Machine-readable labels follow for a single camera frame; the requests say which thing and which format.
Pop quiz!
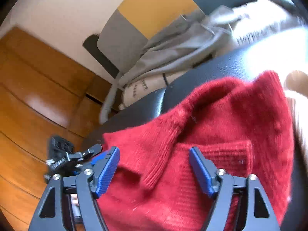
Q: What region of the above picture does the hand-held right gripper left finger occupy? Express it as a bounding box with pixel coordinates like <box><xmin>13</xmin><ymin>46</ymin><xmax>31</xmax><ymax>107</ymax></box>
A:
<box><xmin>28</xmin><ymin>146</ymin><xmax>120</xmax><ymax>231</ymax></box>

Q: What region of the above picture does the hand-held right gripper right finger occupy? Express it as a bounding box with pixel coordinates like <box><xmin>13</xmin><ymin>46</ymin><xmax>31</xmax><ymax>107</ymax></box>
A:
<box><xmin>189</xmin><ymin>147</ymin><xmax>281</xmax><ymax>231</ymax></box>

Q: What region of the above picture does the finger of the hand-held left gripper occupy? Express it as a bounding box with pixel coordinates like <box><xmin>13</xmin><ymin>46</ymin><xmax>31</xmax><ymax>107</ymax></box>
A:
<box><xmin>72</xmin><ymin>144</ymin><xmax>110</xmax><ymax>172</ymax></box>

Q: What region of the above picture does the red fine knit sweater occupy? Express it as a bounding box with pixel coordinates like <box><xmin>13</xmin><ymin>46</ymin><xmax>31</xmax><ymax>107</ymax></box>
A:
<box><xmin>96</xmin><ymin>70</ymin><xmax>295</xmax><ymax>231</ymax></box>

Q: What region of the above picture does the wooden wardrobe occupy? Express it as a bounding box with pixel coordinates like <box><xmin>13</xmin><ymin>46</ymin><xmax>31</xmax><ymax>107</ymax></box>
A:
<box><xmin>0</xmin><ymin>26</ymin><xmax>113</xmax><ymax>231</ymax></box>

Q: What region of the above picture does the cream ribbed sweater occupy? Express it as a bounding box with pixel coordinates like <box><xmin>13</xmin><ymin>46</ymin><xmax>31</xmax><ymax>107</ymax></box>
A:
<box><xmin>283</xmin><ymin>70</ymin><xmax>308</xmax><ymax>154</ymax></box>

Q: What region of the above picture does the grey hoodie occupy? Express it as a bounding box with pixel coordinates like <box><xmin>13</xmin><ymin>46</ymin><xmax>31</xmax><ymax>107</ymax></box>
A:
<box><xmin>100</xmin><ymin>5</ymin><xmax>251</xmax><ymax>126</ymax></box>

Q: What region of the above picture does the grey yellow blue sofa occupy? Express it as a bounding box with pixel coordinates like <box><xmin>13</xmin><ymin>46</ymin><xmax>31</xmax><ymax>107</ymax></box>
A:
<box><xmin>83</xmin><ymin>0</ymin><xmax>297</xmax><ymax>80</ymax></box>

